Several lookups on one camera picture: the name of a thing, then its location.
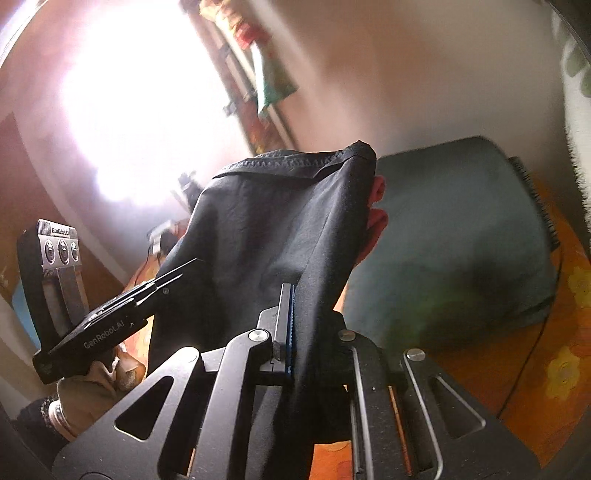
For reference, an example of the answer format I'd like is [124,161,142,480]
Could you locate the white floral cloth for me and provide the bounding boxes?
[549,0,591,213]

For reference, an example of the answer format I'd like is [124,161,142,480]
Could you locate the person's left hand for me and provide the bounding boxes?
[57,347,147,433]

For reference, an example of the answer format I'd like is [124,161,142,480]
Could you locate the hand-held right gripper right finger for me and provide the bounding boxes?
[338,329,498,480]

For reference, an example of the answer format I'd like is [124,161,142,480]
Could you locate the dark green pillow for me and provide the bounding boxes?
[344,136,561,344]

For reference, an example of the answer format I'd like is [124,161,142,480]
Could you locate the small black tripod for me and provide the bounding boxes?
[171,171,205,209]

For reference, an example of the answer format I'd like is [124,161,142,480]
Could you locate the colourful patterned hanging cloth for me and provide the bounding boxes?
[198,0,297,117]

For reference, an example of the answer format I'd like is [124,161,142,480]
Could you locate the orange floral bed sheet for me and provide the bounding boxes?
[122,175,591,480]

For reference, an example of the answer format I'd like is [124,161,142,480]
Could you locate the thin black cable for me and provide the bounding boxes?
[501,240,563,416]

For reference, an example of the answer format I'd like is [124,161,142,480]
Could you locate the black power adapter with cable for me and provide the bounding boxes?
[147,220,180,256]

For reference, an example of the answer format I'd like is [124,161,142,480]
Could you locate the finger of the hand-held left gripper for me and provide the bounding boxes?
[130,257,205,320]

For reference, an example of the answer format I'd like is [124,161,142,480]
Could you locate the metal bracelets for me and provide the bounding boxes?
[41,398,75,440]

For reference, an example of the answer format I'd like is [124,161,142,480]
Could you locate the black pants with pink waistband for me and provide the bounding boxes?
[148,141,389,480]

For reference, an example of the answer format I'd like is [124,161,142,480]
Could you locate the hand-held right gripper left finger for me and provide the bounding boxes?
[53,282,297,480]

